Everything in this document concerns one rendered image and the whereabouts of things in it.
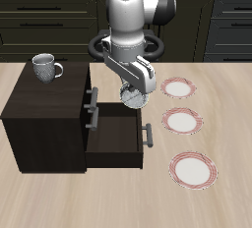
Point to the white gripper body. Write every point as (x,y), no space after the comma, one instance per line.
(131,73)

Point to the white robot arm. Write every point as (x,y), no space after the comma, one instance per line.
(126,15)

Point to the grey patterned bowl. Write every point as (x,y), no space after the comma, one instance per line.
(133,101)

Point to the small red-rimmed white plate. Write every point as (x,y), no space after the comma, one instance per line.
(178,88)

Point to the medium red-rimmed white plate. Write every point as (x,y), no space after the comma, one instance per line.
(181,121)

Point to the large red-rimmed white plate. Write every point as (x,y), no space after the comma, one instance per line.
(193,171)

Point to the dark wooden drawer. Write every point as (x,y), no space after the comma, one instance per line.
(113,156)

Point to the grey patterned mug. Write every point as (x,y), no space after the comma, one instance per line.
(44,69)

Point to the dark kitchen cupboards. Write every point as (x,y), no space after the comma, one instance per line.
(46,25)

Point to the dark wooden cabinet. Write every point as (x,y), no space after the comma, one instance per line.
(42,120)

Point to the flat black base plate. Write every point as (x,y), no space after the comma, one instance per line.
(94,46)

